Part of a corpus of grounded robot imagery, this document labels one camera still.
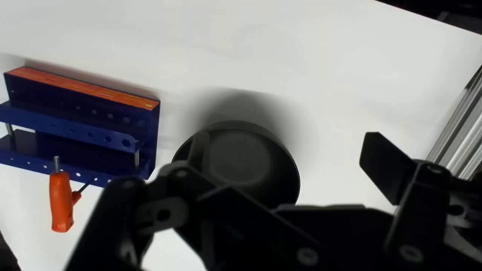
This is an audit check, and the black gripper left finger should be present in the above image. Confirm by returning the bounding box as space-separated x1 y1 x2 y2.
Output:
65 162 324 271

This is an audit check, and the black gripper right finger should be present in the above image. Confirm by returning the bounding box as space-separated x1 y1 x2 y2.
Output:
359 132 482 271

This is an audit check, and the orange handled screwdriver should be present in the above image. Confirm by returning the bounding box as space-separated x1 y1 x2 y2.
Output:
49 156 94 234

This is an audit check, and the blue metal rack orange top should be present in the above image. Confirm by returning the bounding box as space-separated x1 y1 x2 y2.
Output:
0 65 162 189

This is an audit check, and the silver aluminium extrusion frame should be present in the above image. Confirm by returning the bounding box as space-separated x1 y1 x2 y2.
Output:
427 65 482 181

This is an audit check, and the black round bowl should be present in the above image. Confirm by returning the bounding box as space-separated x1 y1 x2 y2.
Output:
171 119 302 210

